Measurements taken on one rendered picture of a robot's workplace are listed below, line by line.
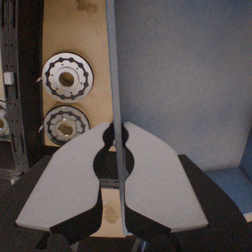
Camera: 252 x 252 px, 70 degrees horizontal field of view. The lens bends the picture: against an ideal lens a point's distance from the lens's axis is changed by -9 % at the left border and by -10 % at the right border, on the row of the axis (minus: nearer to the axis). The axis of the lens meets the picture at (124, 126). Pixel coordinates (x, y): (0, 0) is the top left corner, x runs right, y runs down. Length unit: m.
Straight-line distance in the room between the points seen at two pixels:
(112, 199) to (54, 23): 0.49
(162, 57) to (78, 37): 0.27
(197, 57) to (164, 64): 0.03
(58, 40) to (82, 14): 0.07
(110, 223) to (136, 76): 0.62
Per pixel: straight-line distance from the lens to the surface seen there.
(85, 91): 0.40
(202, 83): 0.19
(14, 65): 0.35
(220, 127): 0.22
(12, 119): 0.39
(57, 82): 0.40
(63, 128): 0.46
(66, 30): 0.42
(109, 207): 0.66
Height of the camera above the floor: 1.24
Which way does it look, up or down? 61 degrees down
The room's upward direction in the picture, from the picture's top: 172 degrees clockwise
